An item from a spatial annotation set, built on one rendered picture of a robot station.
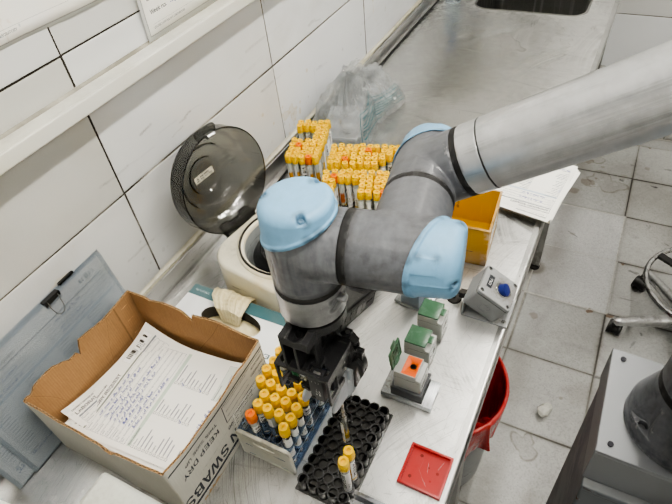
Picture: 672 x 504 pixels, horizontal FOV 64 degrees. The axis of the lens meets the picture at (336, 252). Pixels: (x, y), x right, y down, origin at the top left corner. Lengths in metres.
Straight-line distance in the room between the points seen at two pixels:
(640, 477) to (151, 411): 0.73
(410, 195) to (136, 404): 0.63
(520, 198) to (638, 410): 0.60
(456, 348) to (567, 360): 1.16
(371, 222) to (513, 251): 0.75
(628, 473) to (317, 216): 0.61
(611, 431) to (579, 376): 1.23
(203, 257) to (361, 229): 0.81
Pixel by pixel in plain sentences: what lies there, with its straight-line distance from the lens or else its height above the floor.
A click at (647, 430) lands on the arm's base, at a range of 0.89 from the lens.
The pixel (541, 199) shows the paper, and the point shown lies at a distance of 1.33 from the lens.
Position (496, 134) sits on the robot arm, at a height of 1.42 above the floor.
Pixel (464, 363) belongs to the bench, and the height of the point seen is 0.87.
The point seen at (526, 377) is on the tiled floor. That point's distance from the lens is 2.08.
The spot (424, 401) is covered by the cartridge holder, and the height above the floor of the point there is 0.89.
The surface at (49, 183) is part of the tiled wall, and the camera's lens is 0.96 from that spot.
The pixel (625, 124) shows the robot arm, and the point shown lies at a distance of 0.53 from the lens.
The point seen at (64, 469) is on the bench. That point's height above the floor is 0.88.
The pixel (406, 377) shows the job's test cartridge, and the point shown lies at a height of 0.95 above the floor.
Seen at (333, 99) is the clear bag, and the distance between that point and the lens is 1.46.
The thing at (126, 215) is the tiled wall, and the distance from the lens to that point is 1.08.
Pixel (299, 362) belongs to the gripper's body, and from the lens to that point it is 0.61.
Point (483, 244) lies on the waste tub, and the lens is 1.13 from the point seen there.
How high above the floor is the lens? 1.71
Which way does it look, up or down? 44 degrees down
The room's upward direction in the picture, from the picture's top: 7 degrees counter-clockwise
